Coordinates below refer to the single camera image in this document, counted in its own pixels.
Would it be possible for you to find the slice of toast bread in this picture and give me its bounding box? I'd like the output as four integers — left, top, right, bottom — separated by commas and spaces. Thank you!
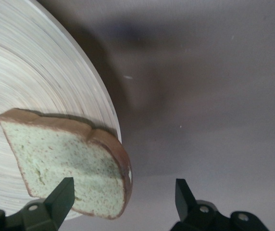
0, 108, 133, 220

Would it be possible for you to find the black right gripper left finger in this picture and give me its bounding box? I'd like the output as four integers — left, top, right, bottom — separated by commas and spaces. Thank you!
0, 177, 75, 231

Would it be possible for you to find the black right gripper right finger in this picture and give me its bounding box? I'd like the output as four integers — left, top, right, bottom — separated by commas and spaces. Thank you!
171, 178, 271, 231

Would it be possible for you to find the round wooden plate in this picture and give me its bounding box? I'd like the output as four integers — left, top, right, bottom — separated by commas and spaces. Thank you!
0, 0, 123, 221

